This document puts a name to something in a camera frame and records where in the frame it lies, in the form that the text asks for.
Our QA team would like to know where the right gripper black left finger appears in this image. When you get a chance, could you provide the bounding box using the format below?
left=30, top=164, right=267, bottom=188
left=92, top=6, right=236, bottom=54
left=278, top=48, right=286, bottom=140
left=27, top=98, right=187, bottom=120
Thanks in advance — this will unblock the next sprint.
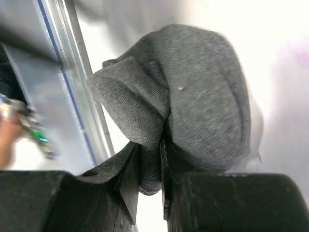
left=0, top=142, right=140, bottom=232

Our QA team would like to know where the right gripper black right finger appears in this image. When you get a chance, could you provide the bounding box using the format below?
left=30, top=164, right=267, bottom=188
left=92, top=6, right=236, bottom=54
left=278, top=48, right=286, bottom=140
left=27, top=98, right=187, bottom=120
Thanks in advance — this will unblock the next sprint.
left=160, top=138, right=309, bottom=232

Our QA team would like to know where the grey sock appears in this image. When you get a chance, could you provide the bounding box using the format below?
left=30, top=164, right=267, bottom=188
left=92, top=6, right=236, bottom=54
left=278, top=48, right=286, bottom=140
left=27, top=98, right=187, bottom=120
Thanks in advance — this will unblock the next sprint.
left=87, top=24, right=251, bottom=195

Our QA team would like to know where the person's forearm in background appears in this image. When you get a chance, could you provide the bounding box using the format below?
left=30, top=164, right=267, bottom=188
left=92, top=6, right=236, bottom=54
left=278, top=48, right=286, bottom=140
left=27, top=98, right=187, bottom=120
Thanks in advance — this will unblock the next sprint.
left=0, top=114, right=23, bottom=170

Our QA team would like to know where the green circuit board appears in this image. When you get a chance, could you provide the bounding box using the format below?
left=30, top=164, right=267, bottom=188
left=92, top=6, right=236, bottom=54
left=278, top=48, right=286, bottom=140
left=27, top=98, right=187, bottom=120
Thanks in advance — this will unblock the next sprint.
left=0, top=94, right=56, bottom=160

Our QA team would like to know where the aluminium rail frame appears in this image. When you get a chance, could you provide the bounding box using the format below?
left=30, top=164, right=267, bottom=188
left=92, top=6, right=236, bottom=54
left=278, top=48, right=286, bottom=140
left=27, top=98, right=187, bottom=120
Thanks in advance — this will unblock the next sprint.
left=38, top=0, right=114, bottom=166

